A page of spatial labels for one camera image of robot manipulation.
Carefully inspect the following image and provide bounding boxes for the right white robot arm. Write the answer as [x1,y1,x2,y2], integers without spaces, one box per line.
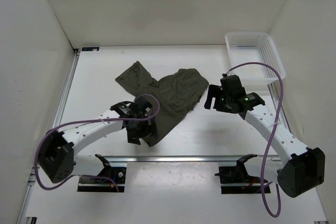
[204,74,325,198]

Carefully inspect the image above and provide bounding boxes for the aluminium rail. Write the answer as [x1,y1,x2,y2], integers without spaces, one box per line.
[73,155,281,163]
[268,82,291,132]
[28,49,81,183]

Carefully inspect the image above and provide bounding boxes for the olive green shorts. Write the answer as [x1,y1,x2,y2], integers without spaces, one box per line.
[115,61,209,147]

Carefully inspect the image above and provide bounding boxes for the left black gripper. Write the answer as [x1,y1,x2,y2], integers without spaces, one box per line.
[126,113,158,145]

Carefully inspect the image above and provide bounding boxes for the aluminium front rail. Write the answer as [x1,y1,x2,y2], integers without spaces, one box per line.
[73,155,281,163]

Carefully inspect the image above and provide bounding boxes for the aluminium left rail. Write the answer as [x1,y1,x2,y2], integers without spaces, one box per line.
[28,49,81,183]

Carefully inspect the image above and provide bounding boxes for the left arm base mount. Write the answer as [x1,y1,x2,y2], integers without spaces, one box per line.
[77,154,127,193]

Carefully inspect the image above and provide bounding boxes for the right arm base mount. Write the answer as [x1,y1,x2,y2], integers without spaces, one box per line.
[214,154,261,195]

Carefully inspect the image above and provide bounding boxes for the white plastic basket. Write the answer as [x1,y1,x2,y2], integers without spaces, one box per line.
[225,31,286,86]

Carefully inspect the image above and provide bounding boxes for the aluminium right rail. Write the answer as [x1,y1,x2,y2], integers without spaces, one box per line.
[268,82,291,132]

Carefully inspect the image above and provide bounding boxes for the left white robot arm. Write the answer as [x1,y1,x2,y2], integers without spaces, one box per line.
[34,94,160,189]

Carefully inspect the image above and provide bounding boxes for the blue corner label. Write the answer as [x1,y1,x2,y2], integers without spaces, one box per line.
[81,47,100,51]

